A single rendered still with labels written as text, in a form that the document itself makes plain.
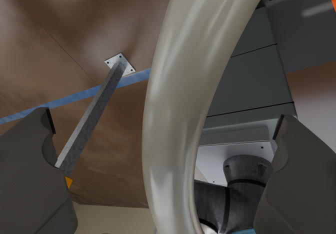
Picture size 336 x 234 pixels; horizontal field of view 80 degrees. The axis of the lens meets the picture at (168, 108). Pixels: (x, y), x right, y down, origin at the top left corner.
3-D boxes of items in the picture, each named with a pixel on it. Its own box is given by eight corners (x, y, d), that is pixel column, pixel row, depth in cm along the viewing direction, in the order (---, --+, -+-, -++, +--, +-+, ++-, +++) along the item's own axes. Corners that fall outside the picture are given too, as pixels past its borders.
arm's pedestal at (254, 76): (284, 62, 144) (318, 177, 89) (215, 79, 167) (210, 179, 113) (273, -8, 113) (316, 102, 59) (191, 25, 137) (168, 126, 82)
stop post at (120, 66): (104, 60, 175) (22, 184, 105) (121, 52, 165) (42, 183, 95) (119, 77, 186) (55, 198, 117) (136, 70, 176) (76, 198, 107)
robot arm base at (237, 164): (277, 178, 82) (281, 204, 75) (231, 179, 91) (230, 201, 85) (268, 153, 71) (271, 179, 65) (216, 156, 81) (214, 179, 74)
